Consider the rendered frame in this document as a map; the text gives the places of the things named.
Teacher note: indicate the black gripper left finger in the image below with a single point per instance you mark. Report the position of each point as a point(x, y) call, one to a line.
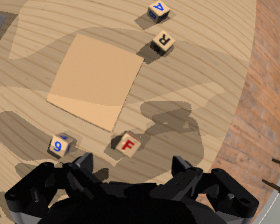
point(28, 200)

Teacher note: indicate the tan square mat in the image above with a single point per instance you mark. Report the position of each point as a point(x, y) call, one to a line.
point(93, 80)

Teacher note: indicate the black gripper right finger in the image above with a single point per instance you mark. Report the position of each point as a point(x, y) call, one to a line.
point(235, 204)

